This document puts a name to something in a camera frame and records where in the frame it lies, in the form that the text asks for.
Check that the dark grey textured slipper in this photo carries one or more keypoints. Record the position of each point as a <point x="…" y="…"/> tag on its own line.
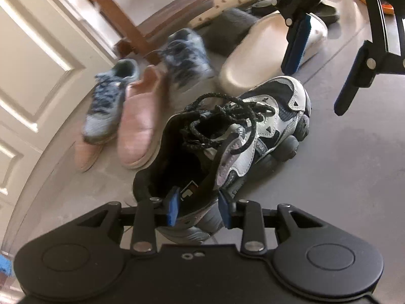
<point x="227" y="31"/>

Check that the blue object by door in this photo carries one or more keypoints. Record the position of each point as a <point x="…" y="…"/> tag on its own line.
<point x="6" y="266"/>

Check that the black silver sneaker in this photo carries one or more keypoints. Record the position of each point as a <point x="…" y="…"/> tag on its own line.
<point x="217" y="143"/>

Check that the pink plush slipper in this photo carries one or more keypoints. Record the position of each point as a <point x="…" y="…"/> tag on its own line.
<point x="141" y="118"/>
<point x="86" y="154"/>

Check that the brown wooden shoe rack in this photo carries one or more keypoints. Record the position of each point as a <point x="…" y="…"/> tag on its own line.
<point x="136" y="25"/>

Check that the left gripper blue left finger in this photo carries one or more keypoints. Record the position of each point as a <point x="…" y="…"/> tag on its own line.
<point x="171" y="206"/>

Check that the white heart slipper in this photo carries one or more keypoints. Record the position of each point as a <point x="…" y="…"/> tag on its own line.
<point x="257" y="58"/>
<point x="218" y="7"/>

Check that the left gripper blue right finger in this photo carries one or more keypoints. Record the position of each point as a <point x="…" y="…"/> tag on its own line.
<point x="227" y="208"/>

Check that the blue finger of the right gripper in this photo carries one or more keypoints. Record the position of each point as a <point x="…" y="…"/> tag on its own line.
<point x="297" y="38"/>
<point x="361" y="75"/>

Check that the grey blue sneaker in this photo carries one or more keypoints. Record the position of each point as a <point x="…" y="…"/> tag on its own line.
<point x="186" y="60"/>
<point x="104" y="114"/>

